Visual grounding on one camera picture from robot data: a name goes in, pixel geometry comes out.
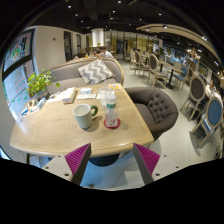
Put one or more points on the grey chevron pillow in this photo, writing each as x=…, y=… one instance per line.
x=95, y=71

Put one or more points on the flat round red coaster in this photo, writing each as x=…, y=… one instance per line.
x=115, y=126

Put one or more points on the dark framed decorated window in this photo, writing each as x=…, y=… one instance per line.
x=16, y=53

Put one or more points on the clear plastic cup with straw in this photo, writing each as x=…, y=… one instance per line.
x=103, y=96

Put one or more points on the white round pillar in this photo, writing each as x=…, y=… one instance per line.
x=98, y=36

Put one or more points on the small blue white carton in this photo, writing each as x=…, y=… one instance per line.
x=86, y=90

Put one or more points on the white tissue box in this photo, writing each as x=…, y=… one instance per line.
x=69, y=95

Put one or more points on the group of dining chairs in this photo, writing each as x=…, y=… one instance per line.
x=196, y=90

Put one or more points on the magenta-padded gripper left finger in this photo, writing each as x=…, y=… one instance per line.
x=55, y=166

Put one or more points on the clear plastic water bottle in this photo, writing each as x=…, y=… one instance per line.
x=111, y=111

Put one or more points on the person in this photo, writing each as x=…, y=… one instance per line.
x=106, y=53
x=93, y=54

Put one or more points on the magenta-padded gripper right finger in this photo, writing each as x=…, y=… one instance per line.
x=166, y=165

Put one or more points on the grey tufted armchair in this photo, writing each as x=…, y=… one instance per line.
x=156, y=110

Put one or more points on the group of ceiling lights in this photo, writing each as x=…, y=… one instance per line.
x=119, y=2

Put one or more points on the green potted plant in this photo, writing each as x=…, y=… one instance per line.
x=38, y=83

